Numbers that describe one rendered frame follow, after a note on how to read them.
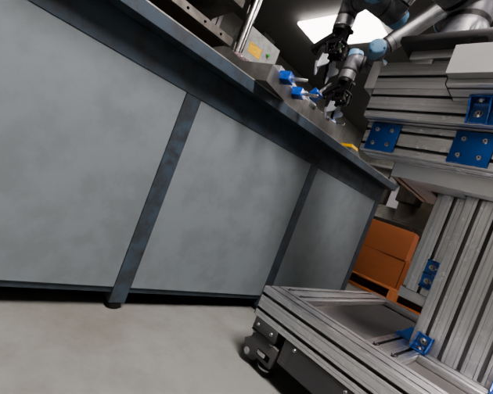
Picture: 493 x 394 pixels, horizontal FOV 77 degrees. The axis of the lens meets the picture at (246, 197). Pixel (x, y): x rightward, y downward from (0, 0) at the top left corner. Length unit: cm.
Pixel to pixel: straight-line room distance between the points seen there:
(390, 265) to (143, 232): 248
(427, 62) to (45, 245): 112
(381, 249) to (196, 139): 241
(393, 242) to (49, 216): 272
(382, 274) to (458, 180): 215
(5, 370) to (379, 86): 113
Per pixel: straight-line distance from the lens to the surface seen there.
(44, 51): 85
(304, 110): 129
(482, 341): 105
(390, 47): 160
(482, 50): 89
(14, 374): 78
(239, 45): 202
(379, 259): 310
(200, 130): 97
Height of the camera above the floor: 47
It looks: 1 degrees down
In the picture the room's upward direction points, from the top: 21 degrees clockwise
